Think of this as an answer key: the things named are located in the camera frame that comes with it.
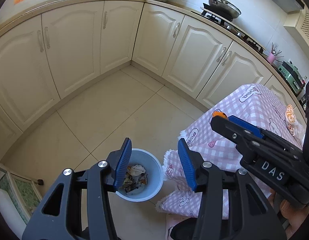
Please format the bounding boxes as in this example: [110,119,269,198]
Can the orange white plastic bag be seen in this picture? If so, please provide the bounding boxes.
[285,104,305,140]

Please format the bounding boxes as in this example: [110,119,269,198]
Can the white tissue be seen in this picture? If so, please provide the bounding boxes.
[129,164,146,181]

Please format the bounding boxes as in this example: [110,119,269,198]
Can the blue plastic trash bin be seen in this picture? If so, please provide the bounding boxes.
[116,148,163,202]

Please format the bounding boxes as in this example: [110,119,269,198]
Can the cream lower kitchen cabinets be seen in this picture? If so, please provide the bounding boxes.
[0,0,300,160]

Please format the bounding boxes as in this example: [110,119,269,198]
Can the person's right hand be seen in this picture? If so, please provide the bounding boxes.
[280,199,309,240]

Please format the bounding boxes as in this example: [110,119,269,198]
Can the pink checkered bear tablecloth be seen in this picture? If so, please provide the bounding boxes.
[157,84,305,217]

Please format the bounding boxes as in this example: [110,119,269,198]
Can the green electric cooker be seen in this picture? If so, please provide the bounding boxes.
[278,61,306,96]

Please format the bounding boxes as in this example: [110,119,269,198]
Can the pink utensil holder cup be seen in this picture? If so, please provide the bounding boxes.
[266,53,276,64]

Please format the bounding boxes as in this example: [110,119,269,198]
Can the black gas stove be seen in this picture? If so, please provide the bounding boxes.
[192,3,266,54]

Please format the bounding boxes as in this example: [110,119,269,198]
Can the cream upper cabinets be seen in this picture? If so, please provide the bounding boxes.
[283,7,309,58]

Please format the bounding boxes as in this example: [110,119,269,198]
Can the black frying pan with lid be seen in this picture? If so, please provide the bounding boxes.
[203,0,242,19]

